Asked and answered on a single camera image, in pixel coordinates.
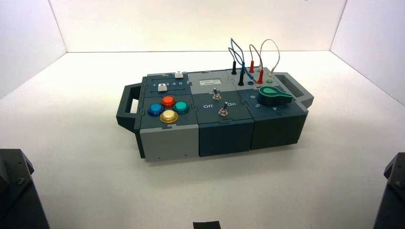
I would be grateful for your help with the dark teal grey task box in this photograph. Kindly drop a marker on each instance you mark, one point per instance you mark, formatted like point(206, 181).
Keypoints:
point(167, 143)

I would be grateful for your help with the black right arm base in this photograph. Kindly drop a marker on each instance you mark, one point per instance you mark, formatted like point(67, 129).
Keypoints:
point(392, 202)

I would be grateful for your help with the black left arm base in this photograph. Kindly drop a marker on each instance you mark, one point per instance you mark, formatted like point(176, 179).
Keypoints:
point(15, 196)

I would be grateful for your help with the teal push button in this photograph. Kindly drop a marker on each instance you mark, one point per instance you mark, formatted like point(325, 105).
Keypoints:
point(181, 107)

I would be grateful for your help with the white printed label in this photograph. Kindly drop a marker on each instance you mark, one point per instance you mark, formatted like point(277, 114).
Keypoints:
point(210, 82)

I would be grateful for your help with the yellow push button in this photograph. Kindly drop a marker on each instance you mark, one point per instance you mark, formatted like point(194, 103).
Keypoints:
point(169, 116)

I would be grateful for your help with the red push button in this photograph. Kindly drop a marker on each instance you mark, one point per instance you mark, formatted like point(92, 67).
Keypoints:
point(168, 101)

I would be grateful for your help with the white slider knob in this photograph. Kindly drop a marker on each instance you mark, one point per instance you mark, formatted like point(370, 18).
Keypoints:
point(179, 75)
point(162, 88)

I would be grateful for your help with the blue push button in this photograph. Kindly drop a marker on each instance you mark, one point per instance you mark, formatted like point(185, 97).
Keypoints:
point(155, 109)

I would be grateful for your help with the green rotary knob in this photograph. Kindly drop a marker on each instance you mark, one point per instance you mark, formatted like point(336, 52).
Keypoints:
point(270, 98)

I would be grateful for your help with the black tape piece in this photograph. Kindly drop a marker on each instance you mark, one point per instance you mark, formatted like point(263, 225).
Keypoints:
point(207, 225)

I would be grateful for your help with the metal toggle switch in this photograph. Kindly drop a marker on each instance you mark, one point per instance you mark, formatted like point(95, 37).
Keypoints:
point(216, 96)
point(223, 112)

